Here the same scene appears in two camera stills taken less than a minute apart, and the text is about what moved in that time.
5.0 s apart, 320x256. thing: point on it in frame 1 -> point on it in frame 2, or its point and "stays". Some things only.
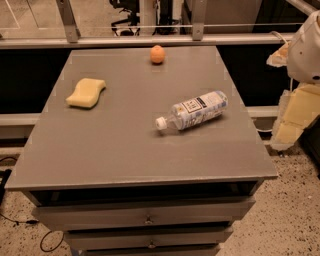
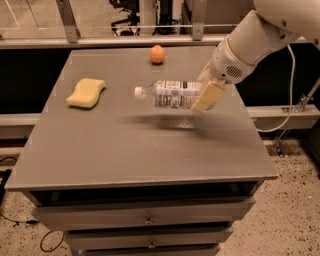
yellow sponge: x=86 y=92 stays
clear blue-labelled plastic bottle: x=192 y=112 -> x=170 y=93
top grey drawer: x=191 y=212 stays
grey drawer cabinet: x=142 y=151 stays
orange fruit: x=157 y=54 stays
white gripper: x=304 y=55 -> x=225 y=64
